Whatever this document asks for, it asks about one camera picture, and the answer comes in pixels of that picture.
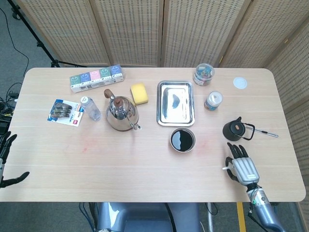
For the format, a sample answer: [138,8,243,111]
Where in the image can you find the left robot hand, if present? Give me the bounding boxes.
[0,134,30,189]

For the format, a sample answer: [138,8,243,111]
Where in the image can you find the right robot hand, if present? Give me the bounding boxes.
[225,142,260,186]

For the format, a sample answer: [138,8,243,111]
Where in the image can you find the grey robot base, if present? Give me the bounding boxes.
[96,202,202,232]

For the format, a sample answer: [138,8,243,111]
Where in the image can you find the black bowl of liquid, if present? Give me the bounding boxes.
[169,127,196,153]

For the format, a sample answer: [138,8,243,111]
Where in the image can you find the small black kettle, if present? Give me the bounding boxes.
[222,116,256,142]

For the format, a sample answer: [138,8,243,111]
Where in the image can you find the white table leg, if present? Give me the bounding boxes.
[206,202,216,232]

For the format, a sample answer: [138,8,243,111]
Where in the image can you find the blister pack of clips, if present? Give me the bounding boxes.
[47,99,85,126]

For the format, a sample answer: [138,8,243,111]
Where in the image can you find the small jar with white lid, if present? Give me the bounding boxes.
[204,91,224,112]

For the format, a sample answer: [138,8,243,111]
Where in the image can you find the white round lid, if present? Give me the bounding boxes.
[233,77,248,90]

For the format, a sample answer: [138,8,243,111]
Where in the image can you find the clear plastic bottle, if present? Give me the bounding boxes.
[80,96,102,121]

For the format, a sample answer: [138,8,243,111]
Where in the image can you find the stainless steel tray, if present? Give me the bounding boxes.
[156,80,196,128]

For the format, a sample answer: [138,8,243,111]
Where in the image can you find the clear jar of colourful clips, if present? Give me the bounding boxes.
[193,63,215,87]

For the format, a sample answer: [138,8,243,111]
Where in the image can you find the black tripod stand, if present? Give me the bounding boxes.
[7,0,86,68]

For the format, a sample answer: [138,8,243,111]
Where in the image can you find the multicolour tissue pack box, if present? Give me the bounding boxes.
[69,64,125,94]

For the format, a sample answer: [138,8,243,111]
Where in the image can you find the yellow sponge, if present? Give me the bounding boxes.
[130,83,149,106]

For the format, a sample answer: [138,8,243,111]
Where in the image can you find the woven folding screen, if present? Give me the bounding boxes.
[14,0,309,218]

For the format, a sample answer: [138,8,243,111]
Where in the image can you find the cables and power strips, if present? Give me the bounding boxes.
[0,82,23,136]

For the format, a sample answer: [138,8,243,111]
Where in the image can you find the black floor cable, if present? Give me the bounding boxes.
[0,8,30,74]

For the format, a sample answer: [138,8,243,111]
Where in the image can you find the steel kettle with wooden handle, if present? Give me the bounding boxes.
[103,88,142,132]

